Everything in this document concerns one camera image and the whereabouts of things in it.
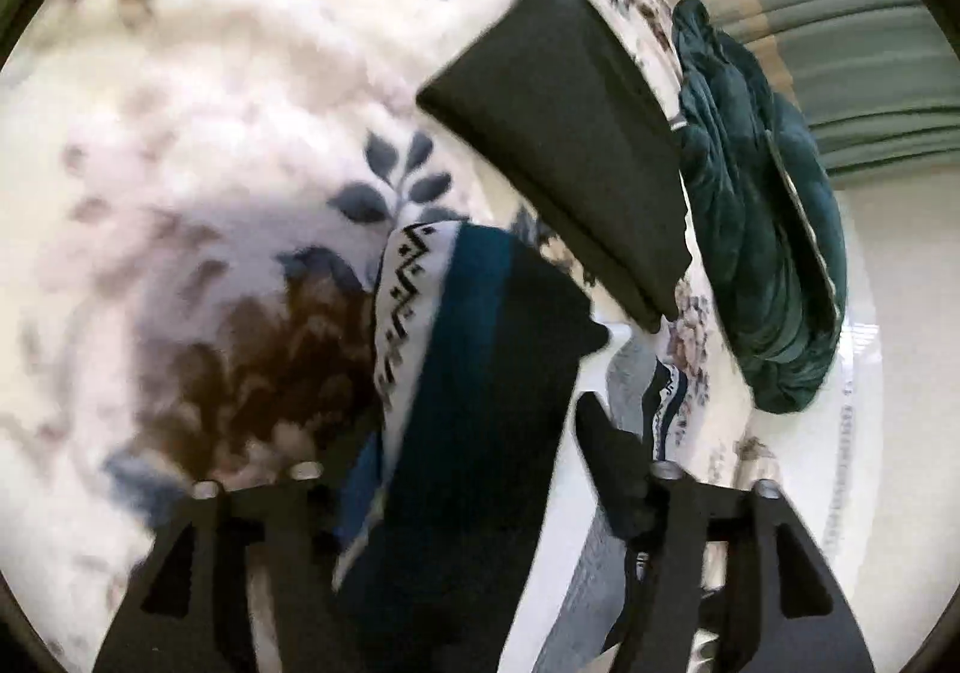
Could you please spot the floral plaid bed blanket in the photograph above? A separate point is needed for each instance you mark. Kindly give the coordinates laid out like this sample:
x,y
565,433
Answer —
x,y
195,197

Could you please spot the green striped right curtain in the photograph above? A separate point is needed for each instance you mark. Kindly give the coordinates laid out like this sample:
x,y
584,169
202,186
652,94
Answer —
x,y
876,80

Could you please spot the striped navy grey sweater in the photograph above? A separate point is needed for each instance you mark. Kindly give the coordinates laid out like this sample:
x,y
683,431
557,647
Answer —
x,y
475,541

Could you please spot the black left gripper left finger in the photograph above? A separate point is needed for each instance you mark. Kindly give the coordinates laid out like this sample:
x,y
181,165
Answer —
x,y
247,569

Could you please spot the folded black garment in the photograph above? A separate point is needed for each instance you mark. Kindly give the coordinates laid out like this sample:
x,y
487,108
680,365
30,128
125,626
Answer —
x,y
549,96

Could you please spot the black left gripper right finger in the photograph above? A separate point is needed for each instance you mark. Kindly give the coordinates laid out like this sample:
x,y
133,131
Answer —
x,y
734,568

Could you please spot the white bed headboard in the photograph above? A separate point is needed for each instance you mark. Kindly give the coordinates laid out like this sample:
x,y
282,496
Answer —
x,y
830,455

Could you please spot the dark teal velvet pillow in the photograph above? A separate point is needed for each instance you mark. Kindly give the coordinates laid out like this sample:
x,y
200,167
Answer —
x,y
813,218

